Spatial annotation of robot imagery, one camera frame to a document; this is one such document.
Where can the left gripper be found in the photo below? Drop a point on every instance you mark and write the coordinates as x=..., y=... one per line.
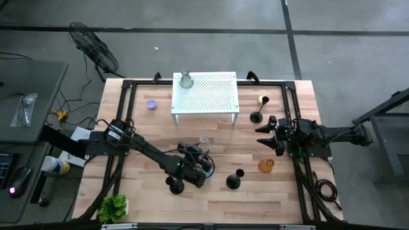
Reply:
x=191, y=175

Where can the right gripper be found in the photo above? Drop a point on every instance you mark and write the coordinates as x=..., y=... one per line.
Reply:
x=282, y=134

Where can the clear glass candlestick holder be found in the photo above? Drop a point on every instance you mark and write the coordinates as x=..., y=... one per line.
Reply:
x=204, y=142

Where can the slim black candlestick holder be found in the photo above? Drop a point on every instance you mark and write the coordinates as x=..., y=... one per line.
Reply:
x=256, y=117

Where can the amber glass candlestick holder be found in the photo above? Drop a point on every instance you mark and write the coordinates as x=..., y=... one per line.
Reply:
x=266, y=166

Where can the yellow candle jar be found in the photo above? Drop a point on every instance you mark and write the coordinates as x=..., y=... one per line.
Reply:
x=260, y=99

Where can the black wide-base candlestick holder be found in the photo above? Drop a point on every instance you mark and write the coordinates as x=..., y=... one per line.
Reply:
x=233, y=182
x=176, y=187

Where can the purple candle jar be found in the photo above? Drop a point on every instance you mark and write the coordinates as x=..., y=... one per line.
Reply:
x=152, y=104

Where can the grey glass candlestick holder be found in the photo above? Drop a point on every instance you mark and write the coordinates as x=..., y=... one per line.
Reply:
x=186, y=81

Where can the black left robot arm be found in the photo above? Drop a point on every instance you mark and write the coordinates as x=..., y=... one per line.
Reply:
x=150, y=150

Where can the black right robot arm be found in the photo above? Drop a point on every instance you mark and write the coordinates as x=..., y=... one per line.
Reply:
x=338, y=134

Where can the white perforated shelf riser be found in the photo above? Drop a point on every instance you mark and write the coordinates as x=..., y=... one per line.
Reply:
x=204, y=92

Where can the green plant in white pot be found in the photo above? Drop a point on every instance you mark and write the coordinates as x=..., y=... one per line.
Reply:
x=112, y=209

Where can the white cardboard box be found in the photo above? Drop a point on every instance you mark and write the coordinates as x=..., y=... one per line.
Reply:
x=81, y=134

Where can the yellow power plug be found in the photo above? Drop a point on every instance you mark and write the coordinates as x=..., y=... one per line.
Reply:
x=61, y=115

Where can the white yellow wipes canister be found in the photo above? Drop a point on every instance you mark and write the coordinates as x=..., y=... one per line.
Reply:
x=56, y=165

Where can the black floor fan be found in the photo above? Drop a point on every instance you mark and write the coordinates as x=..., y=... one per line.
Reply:
x=94, y=48

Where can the grey desk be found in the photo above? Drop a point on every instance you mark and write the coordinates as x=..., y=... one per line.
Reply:
x=28, y=102

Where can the clear plastic bag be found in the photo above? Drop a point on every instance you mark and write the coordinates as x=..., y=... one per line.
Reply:
x=24, y=110

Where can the black computer mouse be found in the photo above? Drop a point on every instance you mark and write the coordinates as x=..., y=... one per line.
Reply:
x=19, y=182

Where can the keyboard with lit keys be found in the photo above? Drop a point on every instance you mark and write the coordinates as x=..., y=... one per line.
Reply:
x=6, y=169

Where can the black aluminium table frame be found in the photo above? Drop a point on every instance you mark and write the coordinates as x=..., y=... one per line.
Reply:
x=289, y=105

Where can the silver bracket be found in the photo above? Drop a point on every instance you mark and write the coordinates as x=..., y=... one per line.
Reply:
x=297, y=227
x=119, y=226

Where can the black desk frame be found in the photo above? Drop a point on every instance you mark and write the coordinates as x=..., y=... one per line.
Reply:
x=383, y=111

